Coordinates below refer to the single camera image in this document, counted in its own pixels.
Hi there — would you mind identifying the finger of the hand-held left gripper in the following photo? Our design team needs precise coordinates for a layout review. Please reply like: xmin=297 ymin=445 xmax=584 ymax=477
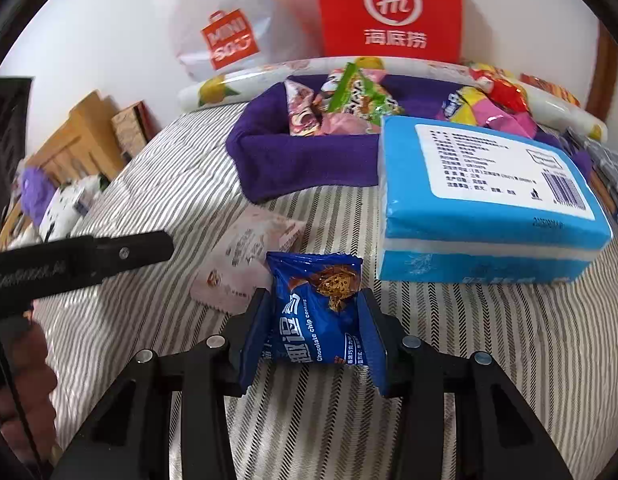
xmin=91 ymin=230 xmax=176 ymax=281

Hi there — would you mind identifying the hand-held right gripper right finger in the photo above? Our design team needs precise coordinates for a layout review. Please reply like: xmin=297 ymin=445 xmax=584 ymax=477
xmin=361 ymin=287 xmax=574 ymax=480

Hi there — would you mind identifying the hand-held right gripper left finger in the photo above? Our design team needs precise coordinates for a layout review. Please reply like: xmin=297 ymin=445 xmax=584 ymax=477
xmin=49 ymin=287 xmax=274 ymax=480

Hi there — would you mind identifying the blue cookie packet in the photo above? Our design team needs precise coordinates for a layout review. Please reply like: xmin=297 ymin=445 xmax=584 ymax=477
xmin=261 ymin=251 xmax=364 ymax=367

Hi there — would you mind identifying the purple towel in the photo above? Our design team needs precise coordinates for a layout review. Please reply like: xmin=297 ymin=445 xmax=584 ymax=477
xmin=225 ymin=74 xmax=594 ymax=205

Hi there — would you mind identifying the pink strawberry pie packet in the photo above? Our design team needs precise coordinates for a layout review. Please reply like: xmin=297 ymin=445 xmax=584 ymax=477
xmin=284 ymin=77 xmax=334 ymax=137

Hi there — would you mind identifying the pink peach snack packet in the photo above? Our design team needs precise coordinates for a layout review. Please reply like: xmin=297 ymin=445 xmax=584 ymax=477
xmin=316 ymin=110 xmax=382 ymax=136

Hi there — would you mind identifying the green snack packet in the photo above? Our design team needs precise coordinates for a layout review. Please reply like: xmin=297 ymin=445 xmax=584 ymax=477
xmin=323 ymin=62 xmax=404 ymax=123

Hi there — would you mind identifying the yellow blue pink packet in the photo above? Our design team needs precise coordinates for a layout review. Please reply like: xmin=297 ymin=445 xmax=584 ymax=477
xmin=436 ymin=86 xmax=537 ymax=138

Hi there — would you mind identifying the small red snack packet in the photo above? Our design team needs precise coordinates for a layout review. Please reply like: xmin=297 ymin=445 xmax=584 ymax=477
xmin=469 ymin=67 xmax=530 ymax=113

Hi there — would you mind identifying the person's left hand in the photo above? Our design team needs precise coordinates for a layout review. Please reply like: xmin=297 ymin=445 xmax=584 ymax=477
xmin=0 ymin=317 xmax=58 ymax=468

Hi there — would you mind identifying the white dotted cloth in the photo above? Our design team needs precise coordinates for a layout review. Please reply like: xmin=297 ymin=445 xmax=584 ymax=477
xmin=39 ymin=175 xmax=110 ymax=243

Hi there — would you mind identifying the purple fluffy cloth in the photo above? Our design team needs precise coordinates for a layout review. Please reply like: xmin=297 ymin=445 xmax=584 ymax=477
xmin=19 ymin=167 xmax=57 ymax=226

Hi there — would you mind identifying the white pink flat packet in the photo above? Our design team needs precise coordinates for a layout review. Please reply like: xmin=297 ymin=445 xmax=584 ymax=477
xmin=190 ymin=207 xmax=306 ymax=316

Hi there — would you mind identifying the wooden headboard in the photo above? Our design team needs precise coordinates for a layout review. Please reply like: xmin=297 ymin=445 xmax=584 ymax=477
xmin=0 ymin=89 xmax=132 ymax=246

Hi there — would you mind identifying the dark panel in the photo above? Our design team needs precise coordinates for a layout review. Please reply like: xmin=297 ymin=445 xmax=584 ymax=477
xmin=0 ymin=76 xmax=34 ymax=256

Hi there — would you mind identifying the blue tissue pack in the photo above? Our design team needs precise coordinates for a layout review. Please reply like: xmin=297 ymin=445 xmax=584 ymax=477
xmin=376 ymin=115 xmax=614 ymax=283

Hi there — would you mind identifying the lemon print paper roll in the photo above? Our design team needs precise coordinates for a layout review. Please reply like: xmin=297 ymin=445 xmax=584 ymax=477
xmin=178 ymin=56 xmax=608 ymax=143

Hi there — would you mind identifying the yellow snack bag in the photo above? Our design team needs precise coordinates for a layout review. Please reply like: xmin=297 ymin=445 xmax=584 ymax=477
xmin=466 ymin=61 xmax=514 ymax=81

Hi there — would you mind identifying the red paper bag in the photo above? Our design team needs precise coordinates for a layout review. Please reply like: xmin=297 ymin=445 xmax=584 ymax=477
xmin=311 ymin=0 xmax=464 ymax=63

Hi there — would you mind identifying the orange red snack bag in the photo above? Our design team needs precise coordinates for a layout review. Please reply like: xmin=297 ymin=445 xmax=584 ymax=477
xmin=519 ymin=74 xmax=582 ymax=108

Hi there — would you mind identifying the brown wooden trim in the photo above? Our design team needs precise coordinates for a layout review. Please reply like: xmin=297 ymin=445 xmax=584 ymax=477
xmin=585 ymin=20 xmax=618 ymax=126

